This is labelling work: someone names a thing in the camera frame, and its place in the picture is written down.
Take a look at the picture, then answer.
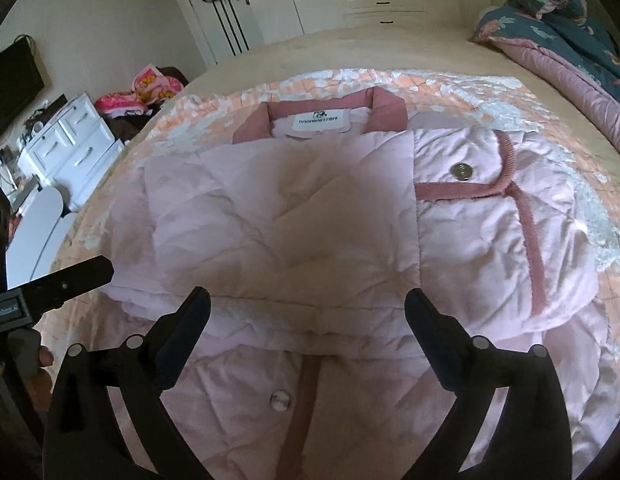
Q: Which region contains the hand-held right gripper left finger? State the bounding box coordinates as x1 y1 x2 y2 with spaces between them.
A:
42 286 213 480

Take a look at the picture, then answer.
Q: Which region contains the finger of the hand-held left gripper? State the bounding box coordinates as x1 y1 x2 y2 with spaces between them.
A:
17 255 115 322

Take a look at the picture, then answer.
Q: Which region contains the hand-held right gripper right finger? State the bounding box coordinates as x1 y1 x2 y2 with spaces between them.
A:
405 287 573 480

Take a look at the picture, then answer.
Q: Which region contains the pink quilted jacket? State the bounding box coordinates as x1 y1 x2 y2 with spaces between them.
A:
92 86 618 480

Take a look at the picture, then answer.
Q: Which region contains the dark clothes pile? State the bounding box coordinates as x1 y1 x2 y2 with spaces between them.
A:
107 66 191 142

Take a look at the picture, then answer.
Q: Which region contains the person's left hand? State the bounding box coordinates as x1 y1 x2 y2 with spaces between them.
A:
0 345 56 413

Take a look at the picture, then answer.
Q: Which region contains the white rounded table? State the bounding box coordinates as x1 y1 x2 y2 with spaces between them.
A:
7 185 78 291

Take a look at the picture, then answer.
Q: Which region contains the white drawer cabinet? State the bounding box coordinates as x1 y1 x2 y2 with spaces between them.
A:
17 91 125 211

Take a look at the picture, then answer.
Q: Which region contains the pile of small sundries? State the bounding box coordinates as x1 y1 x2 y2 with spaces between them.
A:
20 92 69 137

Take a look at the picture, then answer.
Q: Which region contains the pink cartoon blanket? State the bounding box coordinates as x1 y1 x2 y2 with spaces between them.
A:
94 64 185 116

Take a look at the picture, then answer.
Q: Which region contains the orange plaid blanket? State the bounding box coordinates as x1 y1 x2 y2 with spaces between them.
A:
47 66 620 361

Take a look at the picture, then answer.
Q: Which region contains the bed with beige sheet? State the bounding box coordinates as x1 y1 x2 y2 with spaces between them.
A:
50 27 620 311

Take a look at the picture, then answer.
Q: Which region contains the white door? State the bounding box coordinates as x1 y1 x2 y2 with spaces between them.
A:
165 0 265 66

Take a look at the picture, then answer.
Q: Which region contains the teal floral duvet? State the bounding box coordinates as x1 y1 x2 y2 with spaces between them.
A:
467 0 620 161

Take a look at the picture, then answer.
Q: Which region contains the white wardrobe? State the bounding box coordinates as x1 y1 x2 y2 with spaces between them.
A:
250 0 491 43

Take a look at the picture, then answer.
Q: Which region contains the black wall television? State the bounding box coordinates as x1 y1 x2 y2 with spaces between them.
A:
0 40 45 148

